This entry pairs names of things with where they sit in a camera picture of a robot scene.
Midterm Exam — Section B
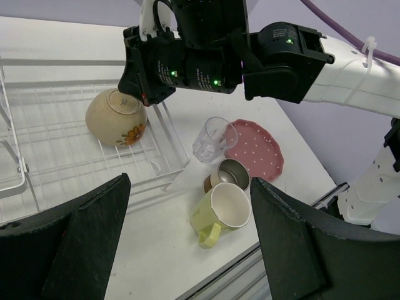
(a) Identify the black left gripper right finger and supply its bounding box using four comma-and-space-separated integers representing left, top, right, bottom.
250, 177, 399, 299

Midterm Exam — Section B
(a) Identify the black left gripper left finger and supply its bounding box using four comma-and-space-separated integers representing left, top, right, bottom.
1, 173, 131, 299

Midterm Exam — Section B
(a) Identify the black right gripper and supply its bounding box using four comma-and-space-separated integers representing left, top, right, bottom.
117, 26, 176, 106

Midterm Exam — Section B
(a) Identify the beige bowl with flower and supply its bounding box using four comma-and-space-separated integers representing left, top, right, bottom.
85, 89, 148, 147

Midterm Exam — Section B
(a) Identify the yellow-green mug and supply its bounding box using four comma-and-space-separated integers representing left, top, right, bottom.
190, 182, 252, 249

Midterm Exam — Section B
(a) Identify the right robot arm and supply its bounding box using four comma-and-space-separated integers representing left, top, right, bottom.
118, 1, 399, 226

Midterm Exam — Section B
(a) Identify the clear drinking glass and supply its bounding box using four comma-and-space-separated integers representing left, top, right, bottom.
192, 116, 239, 163

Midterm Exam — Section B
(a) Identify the small steel cup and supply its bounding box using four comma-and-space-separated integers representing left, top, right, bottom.
203, 158, 251, 193

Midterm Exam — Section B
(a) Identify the pink dotted plate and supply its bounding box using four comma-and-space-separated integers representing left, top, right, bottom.
224, 119, 284, 183

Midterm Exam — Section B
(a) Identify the aluminium rail frame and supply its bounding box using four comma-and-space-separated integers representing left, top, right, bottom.
184, 181, 351, 300

